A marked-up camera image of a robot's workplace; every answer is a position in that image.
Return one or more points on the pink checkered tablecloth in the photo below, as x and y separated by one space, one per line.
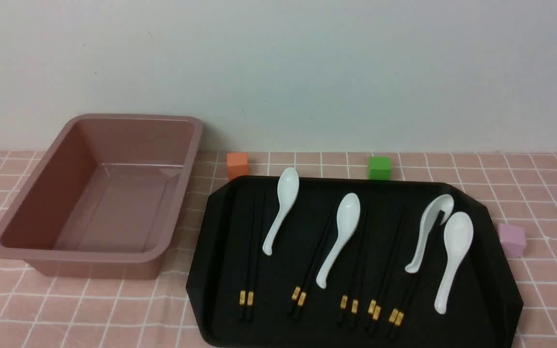
37 311

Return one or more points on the white ceramic spoon far right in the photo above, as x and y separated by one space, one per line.
457 237

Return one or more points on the orange cube block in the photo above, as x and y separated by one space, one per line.
237 164

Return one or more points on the pink rectangular plastic bin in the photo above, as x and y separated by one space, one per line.
104 200

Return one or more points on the white ceramic spoon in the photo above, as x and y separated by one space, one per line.
287 192
347 218
443 203
457 237

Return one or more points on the green cube block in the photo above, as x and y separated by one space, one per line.
379 168

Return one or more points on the pink cube block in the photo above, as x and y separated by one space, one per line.
512 239

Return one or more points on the white ceramic spoon far left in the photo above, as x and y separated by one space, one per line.
287 192

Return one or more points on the black plastic tray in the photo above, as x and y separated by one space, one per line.
291 311

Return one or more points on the black chopstick gold band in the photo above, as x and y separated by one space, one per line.
357 293
345 304
373 300
392 317
307 275
313 280
388 272
243 294
256 242
415 279

